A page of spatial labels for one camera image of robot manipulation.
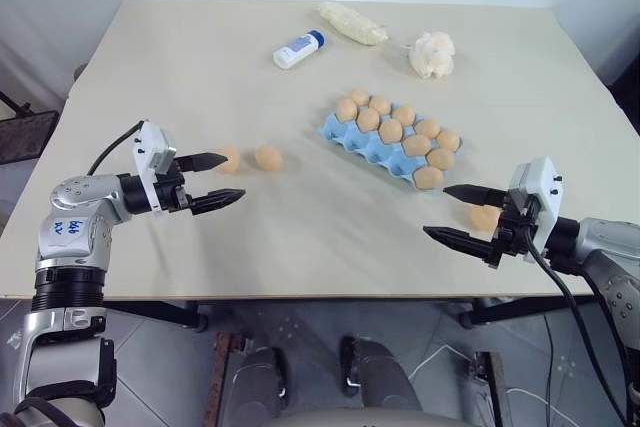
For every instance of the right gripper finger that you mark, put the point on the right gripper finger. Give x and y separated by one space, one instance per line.
462 242
480 194

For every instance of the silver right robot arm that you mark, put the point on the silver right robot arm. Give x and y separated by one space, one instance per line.
607 247

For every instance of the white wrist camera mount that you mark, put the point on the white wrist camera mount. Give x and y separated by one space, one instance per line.
150 147
542 182

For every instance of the dark rounded grey robot leg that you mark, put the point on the dark rounded grey robot leg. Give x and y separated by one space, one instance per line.
257 387
380 382

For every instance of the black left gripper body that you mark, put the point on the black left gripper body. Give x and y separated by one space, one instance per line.
170 192

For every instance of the black mesh chair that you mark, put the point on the black mesh chair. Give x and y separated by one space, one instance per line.
25 134

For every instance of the dark object beside table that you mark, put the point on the dark object beside table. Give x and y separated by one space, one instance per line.
625 67

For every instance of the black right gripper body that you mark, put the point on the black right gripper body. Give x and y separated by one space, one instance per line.
515 234

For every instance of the blue egg tray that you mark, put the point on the blue egg tray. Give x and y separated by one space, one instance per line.
350 139

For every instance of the grey robot torso edge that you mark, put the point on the grey robot torso edge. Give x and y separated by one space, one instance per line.
375 418

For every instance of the rusty metal stand rail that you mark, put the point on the rusty metal stand rail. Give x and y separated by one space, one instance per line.
495 387
225 377

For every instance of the black table frame bar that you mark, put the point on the black table frame bar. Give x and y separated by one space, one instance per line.
160 314
520 309

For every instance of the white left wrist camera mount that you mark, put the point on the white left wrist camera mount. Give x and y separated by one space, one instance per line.
150 147

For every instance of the long pale filled plastic bag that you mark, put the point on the long pale filled plastic bag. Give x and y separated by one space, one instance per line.
352 22

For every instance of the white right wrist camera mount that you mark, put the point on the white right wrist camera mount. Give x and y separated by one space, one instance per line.
542 182

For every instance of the white bottle with blue cap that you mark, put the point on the white bottle with blue cap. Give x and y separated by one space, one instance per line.
297 49

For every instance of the white bag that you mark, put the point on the white bag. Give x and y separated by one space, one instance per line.
432 54

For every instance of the brown egg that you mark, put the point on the brown egg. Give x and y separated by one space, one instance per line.
482 218
429 178
368 119
358 96
440 159
448 140
268 159
229 162
380 105
391 130
428 128
405 115
417 145
347 109

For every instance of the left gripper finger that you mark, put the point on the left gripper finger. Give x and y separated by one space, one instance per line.
217 198
205 161

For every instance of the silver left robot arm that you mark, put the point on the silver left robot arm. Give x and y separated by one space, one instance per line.
65 242

